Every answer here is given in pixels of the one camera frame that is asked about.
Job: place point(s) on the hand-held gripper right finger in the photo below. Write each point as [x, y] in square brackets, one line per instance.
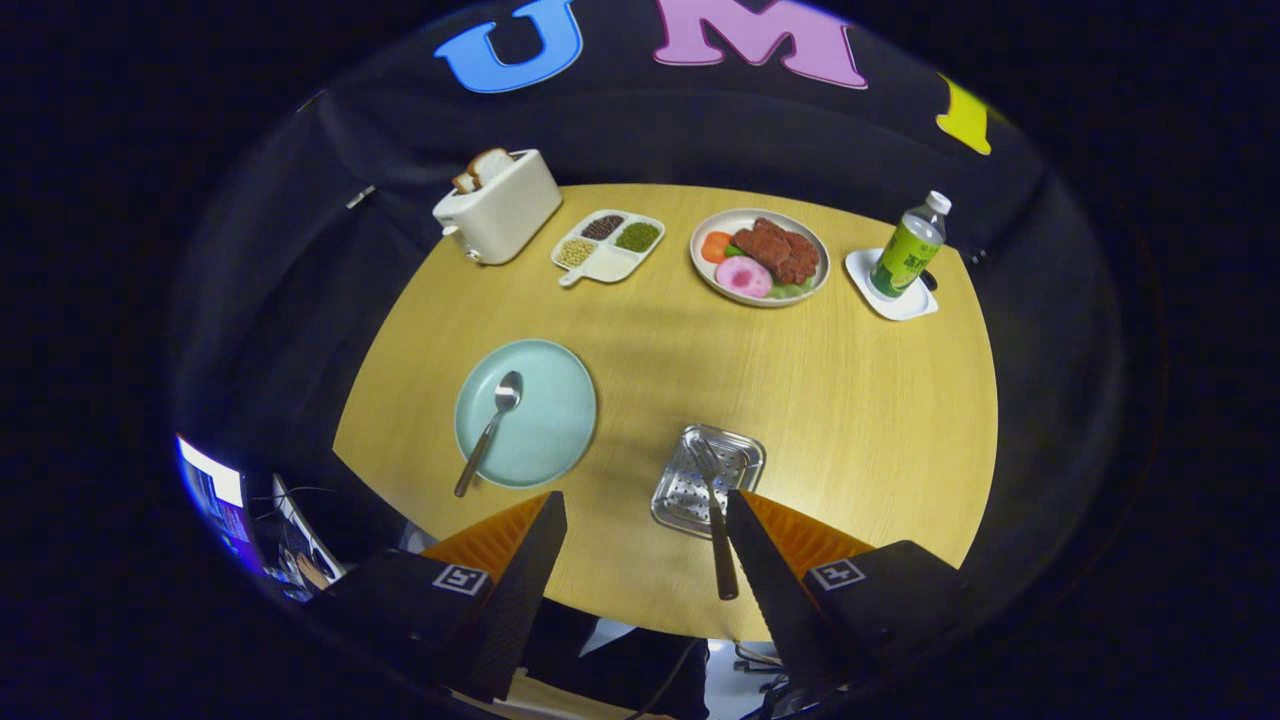
[765, 580]

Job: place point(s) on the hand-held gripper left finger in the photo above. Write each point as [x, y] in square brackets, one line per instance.
[520, 590]

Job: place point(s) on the metal spoon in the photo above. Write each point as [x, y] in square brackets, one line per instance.
[508, 390]

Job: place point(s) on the perforated metal basket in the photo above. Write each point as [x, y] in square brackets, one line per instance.
[680, 490]

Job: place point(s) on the light green plate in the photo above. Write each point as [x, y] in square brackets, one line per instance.
[545, 420]

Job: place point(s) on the open laptop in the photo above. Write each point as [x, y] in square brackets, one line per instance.
[305, 530]

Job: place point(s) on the green lettuce leaf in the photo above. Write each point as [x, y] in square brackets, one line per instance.
[792, 290]

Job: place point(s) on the pink ham slice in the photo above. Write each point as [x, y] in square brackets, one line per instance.
[743, 277]

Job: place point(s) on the white square coaster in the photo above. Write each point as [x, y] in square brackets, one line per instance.
[900, 306]

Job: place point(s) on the white food plate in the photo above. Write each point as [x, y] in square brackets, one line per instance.
[706, 276]

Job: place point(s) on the lit computer monitor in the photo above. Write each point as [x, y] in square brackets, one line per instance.
[215, 495]

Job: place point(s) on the brown meat slices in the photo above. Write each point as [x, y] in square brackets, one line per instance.
[780, 250]

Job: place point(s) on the white divided bean tray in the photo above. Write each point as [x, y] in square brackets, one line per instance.
[610, 265]

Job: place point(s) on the orange carrot slice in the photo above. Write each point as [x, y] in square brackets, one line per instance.
[716, 246]

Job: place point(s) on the green label drink bottle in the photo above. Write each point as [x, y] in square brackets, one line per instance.
[905, 255]

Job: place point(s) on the white toaster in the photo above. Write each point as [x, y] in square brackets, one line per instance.
[510, 215]

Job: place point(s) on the small toast slice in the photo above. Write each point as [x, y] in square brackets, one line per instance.
[463, 182]

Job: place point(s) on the large toast slice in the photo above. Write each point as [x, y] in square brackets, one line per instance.
[490, 166]

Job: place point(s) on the silver clip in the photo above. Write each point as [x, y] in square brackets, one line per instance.
[360, 196]

